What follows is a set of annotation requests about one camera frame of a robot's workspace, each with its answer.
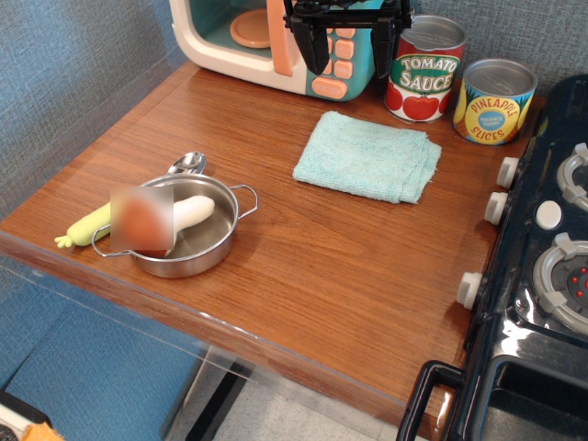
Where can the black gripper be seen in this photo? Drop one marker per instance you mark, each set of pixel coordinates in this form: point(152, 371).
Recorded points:
point(308, 20)

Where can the brown plush toy mushroom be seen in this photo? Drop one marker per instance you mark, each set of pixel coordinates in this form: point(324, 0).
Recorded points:
point(148, 220)

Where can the stainless steel pan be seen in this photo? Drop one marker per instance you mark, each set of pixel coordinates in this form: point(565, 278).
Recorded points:
point(203, 246)

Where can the orange object bottom corner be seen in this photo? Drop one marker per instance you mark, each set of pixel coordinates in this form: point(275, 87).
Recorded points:
point(41, 432)

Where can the tomato sauce can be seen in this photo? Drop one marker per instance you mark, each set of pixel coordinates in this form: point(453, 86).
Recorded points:
point(423, 73)

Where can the teal toy microwave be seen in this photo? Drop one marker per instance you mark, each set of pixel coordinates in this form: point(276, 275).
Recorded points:
point(248, 40)

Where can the teal folded cloth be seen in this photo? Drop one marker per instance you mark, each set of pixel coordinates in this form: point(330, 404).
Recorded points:
point(367, 159)

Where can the pineapple slices can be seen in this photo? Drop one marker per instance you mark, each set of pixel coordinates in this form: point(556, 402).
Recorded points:
point(493, 100)

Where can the metal spoon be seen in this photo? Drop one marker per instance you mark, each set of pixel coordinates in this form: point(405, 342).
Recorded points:
point(192, 163)

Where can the white stove knob rear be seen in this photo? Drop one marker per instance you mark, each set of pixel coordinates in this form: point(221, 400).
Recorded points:
point(507, 171)

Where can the white stove knob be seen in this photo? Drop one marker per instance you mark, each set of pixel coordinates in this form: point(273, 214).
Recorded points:
point(495, 207)
point(468, 289)
point(507, 171)

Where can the white stove knob middle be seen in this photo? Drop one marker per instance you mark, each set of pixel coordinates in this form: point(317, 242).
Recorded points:
point(495, 207)

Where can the white stove knob front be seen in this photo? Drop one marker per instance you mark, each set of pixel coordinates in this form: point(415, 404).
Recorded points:
point(468, 289)

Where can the green toy vegetable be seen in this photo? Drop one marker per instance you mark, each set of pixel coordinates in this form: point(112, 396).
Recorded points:
point(92, 226)

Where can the black toy stove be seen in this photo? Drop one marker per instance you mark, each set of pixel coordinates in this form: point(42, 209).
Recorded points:
point(525, 374)

